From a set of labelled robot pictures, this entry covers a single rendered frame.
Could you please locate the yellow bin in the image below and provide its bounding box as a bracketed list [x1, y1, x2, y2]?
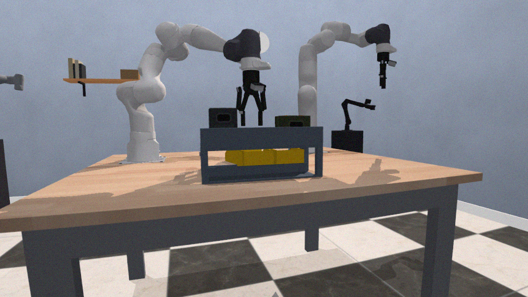
[225, 150, 261, 164]
[270, 148, 304, 164]
[237, 149, 273, 166]

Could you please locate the dark green case with orange latches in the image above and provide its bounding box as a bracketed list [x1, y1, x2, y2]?
[275, 115, 310, 127]

